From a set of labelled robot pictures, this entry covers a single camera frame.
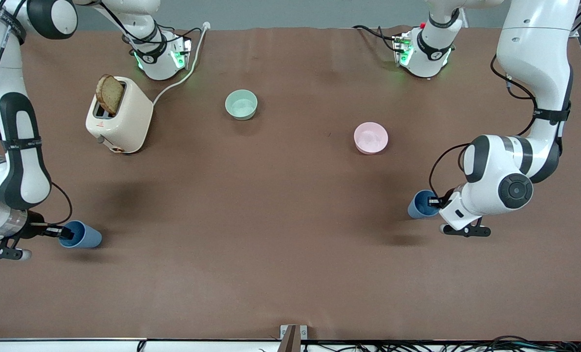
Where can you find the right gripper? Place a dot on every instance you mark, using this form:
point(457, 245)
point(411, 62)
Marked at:
point(34, 229)

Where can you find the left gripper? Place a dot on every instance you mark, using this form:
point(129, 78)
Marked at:
point(447, 198)

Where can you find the blue plastic cup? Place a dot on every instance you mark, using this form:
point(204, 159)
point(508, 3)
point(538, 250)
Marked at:
point(90, 238)
point(417, 208)

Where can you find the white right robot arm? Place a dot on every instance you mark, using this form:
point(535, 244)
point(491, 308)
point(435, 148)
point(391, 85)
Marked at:
point(21, 161)

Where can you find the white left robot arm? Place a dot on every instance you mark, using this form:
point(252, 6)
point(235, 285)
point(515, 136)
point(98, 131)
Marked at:
point(534, 58)

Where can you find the pink bowl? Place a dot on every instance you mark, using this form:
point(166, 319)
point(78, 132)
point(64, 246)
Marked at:
point(371, 139)

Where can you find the cream white toaster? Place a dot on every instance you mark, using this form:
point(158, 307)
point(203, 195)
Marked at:
point(129, 122)

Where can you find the brown bread slice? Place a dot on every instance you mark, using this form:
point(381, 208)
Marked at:
point(109, 95)

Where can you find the brown table cover mat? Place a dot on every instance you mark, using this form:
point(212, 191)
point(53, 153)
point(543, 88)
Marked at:
point(290, 244)

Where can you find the pale green bowl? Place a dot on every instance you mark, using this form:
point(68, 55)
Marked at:
point(241, 107)

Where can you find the small metal edge bracket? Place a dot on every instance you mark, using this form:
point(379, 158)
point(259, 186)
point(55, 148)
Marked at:
point(284, 330)

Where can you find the dark brown post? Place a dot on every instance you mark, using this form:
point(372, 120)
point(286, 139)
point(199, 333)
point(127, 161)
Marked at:
point(290, 344)

